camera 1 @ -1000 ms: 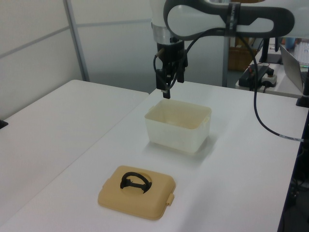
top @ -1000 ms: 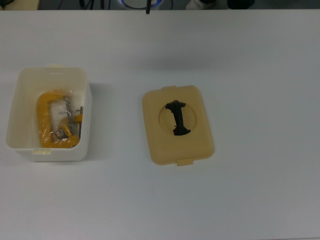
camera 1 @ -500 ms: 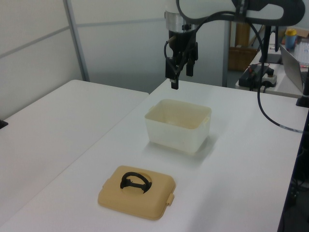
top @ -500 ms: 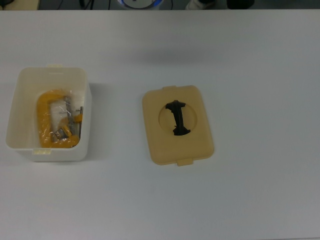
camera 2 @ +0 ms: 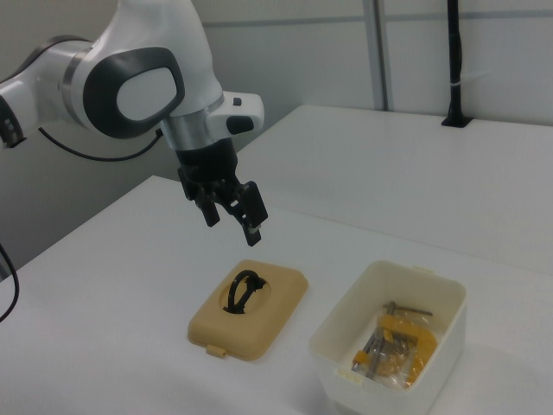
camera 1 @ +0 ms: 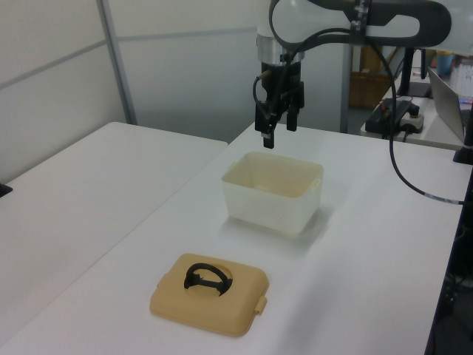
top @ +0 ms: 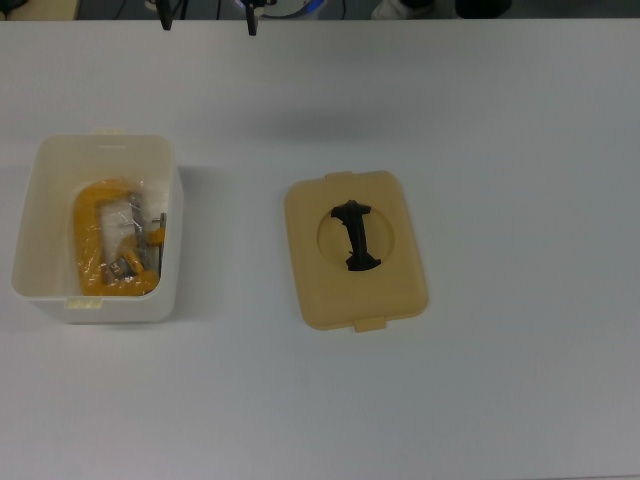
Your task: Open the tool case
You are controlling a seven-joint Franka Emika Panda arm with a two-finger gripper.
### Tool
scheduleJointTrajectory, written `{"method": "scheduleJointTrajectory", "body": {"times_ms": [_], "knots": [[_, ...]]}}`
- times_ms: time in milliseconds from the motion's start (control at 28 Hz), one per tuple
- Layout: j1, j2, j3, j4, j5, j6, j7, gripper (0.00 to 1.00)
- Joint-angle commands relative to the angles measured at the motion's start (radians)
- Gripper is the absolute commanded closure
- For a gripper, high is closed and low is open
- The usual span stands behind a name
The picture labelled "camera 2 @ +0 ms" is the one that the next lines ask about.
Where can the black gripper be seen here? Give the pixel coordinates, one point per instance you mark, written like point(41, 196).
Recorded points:
point(207, 164)

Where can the yellow tool case lid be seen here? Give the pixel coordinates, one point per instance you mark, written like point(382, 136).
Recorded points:
point(268, 328)

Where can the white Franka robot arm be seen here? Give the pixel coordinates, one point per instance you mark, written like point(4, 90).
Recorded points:
point(142, 91)

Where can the white tool case box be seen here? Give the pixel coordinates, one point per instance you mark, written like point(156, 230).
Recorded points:
point(449, 337)

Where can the clear bag of screws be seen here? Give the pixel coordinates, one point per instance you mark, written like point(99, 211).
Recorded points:
point(391, 363)

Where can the yellow C-clamp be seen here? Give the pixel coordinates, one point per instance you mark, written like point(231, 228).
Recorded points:
point(415, 335)

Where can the black pole with base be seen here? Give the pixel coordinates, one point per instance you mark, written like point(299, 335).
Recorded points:
point(454, 52)

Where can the grey upright partition post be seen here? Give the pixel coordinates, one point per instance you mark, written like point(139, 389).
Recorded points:
point(382, 52)

